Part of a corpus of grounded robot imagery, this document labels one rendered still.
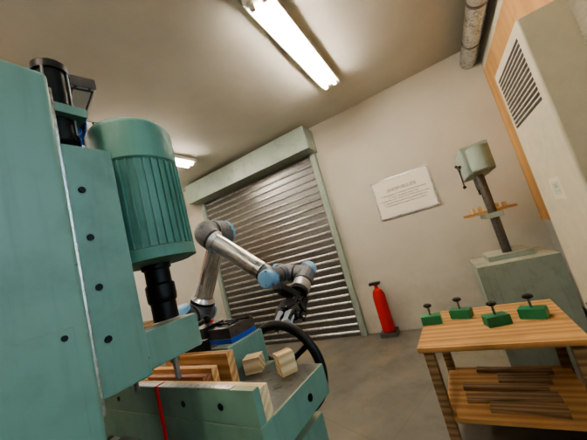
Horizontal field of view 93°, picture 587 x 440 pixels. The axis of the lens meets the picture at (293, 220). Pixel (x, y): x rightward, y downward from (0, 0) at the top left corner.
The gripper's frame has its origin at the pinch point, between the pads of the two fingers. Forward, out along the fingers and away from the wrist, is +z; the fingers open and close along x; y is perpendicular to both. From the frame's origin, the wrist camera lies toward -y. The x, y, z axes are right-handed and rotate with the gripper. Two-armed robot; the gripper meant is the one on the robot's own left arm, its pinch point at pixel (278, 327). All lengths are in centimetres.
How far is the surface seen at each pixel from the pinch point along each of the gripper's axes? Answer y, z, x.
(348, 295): 160, -192, 82
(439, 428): 126, -36, -17
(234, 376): -16.9, 28.3, -12.2
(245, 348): -13.0, 18.1, -5.8
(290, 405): -16.5, 33.1, -28.8
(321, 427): -1.3, 28.9, -25.7
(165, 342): -32.4, 31.5, -7.2
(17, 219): -63, 37, -15
